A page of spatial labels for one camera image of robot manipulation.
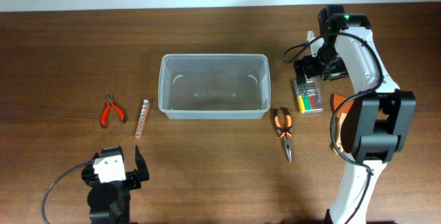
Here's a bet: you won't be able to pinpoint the clear screwdriver bit case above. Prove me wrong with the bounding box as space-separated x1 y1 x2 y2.
294 79 323 114

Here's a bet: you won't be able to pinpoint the orange scraper with wooden handle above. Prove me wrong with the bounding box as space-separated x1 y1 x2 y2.
331 94 353 154

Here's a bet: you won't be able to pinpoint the orange-handled needle-nose pliers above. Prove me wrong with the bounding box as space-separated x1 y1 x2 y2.
272 107 293 163

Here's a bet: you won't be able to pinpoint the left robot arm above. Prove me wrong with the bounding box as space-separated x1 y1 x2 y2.
81 146 150 224

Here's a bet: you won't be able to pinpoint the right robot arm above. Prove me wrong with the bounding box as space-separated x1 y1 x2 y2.
291 5 416 223

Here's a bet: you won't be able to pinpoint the clear plastic container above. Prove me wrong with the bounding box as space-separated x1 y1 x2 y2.
158 54 271 119

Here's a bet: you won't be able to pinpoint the small red-handled cutting pliers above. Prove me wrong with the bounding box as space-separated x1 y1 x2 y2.
100 93 127 130

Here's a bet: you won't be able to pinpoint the orange socket bit rail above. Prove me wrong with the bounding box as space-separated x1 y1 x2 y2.
134 99 150 139

